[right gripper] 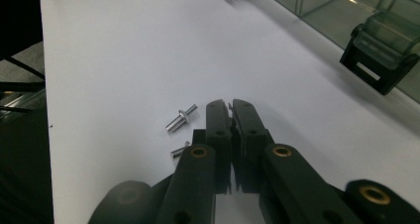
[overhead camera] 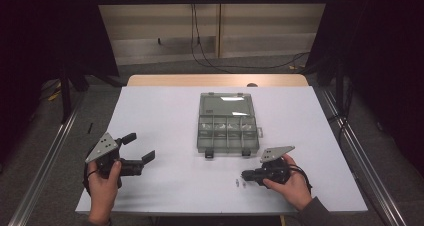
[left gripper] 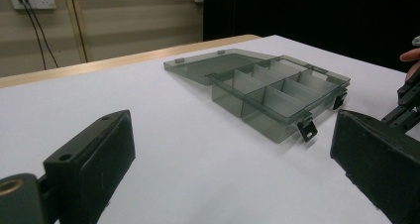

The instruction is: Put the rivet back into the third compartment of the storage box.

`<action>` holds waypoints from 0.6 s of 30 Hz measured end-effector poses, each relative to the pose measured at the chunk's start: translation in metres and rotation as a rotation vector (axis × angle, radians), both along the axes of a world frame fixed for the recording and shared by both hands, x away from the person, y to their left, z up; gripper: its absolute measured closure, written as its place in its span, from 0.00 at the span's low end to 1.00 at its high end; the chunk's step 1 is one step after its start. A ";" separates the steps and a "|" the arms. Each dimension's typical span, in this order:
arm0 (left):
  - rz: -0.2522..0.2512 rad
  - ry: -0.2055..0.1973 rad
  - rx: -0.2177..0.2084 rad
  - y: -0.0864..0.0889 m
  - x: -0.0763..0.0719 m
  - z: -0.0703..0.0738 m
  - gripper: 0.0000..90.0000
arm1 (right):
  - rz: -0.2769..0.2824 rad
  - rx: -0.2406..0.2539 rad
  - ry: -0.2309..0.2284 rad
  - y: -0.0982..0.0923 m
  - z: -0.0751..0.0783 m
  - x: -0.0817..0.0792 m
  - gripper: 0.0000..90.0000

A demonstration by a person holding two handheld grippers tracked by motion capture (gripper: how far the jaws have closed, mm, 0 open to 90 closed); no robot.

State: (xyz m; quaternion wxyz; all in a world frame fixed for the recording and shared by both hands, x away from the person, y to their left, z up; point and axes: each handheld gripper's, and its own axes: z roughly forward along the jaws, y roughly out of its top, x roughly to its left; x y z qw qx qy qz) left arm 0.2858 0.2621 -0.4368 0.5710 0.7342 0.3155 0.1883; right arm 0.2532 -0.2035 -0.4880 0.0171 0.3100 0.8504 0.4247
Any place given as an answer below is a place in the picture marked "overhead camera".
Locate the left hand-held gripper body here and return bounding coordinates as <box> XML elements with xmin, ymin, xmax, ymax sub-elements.
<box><xmin>84</xmin><ymin>131</ymin><xmax>145</xmax><ymax>180</ymax></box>

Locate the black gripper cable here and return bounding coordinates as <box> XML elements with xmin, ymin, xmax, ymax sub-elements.
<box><xmin>288</xmin><ymin>164</ymin><xmax>314</xmax><ymax>192</ymax></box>
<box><xmin>82</xmin><ymin>160</ymin><xmax>99</xmax><ymax>197</ymax></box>

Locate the white table cover sheet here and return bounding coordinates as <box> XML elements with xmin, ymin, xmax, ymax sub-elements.
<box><xmin>75</xmin><ymin>85</ymin><xmax>369</xmax><ymax>216</ymax></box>

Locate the black wall cable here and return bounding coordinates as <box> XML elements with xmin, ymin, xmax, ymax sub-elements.
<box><xmin>189</xmin><ymin>4</ymin><xmax>233</xmax><ymax>75</ymax></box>
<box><xmin>193</xmin><ymin>4</ymin><xmax>312</xmax><ymax>70</ymax></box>

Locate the black horizontal frame bar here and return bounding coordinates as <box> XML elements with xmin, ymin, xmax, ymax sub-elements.
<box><xmin>94</xmin><ymin>0</ymin><xmax>332</xmax><ymax>6</ymax></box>

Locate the aluminium frame rail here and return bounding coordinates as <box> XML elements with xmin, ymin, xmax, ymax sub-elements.
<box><xmin>319</xmin><ymin>85</ymin><xmax>408</xmax><ymax>226</ymax></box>
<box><xmin>8</xmin><ymin>92</ymin><xmax>86</xmax><ymax>226</ymax></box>

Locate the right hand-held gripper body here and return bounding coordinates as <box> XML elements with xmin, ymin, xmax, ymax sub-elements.
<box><xmin>253</xmin><ymin>145</ymin><xmax>296</xmax><ymax>187</ymax></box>

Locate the black stand post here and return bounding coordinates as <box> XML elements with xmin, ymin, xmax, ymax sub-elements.
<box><xmin>334</xmin><ymin>59</ymin><xmax>346</xmax><ymax>118</ymax></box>
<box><xmin>59</xmin><ymin>64</ymin><xmax>74</xmax><ymax>124</ymax></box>

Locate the black curtain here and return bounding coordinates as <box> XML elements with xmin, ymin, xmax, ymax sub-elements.
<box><xmin>304</xmin><ymin>0</ymin><xmax>424</xmax><ymax>177</ymax></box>
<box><xmin>0</xmin><ymin>0</ymin><xmax>120</xmax><ymax>167</ymax></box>

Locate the person's right hand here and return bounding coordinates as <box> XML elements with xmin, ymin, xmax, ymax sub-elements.
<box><xmin>263</xmin><ymin>153</ymin><xmax>314</xmax><ymax>211</ymax></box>

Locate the person's left hand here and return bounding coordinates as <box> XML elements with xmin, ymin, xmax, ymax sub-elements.
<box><xmin>87</xmin><ymin>160</ymin><xmax>122</xmax><ymax>220</ymax></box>

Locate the smoky clear plastic compartment box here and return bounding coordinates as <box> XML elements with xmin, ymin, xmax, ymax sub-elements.
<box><xmin>196</xmin><ymin>91</ymin><xmax>264</xmax><ymax>160</ymax></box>

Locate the gold vertical metal strip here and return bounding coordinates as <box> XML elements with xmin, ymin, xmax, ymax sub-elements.
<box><xmin>215</xmin><ymin>0</ymin><xmax>224</xmax><ymax>59</ymax></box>

